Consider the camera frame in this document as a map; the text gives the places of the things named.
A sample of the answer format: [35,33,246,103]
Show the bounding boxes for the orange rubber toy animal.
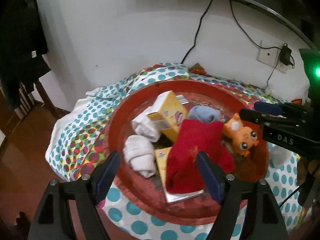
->
[222,113,259,157]

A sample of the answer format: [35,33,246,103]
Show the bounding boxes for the grey-white sock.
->
[123,135,156,178]

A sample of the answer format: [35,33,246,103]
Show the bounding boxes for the red sock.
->
[165,119,235,194]

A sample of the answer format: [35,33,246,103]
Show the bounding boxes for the light blue sock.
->
[188,106,221,124]

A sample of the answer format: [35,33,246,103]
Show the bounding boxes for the yellow box with QR code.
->
[155,147,204,204]

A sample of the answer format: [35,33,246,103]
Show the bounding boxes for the yellow cartoon box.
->
[147,90,188,143]

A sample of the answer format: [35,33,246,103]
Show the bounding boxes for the small white yellow box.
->
[176,95,189,105]

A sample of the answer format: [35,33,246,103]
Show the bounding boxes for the colourful polka dot cloth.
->
[45,63,311,239]

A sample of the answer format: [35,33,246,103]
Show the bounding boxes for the black power adapter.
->
[279,43,293,66]

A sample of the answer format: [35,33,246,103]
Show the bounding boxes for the round red tray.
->
[105,79,268,226]

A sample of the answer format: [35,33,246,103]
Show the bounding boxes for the small red decorative item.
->
[188,63,207,75]

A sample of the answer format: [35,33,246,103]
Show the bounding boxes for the dark hanging clothes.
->
[1,0,50,110]

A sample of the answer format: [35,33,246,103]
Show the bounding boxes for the white wall socket plate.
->
[257,40,289,74]

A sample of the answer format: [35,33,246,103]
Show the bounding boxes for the black cable on wall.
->
[180,0,216,65]

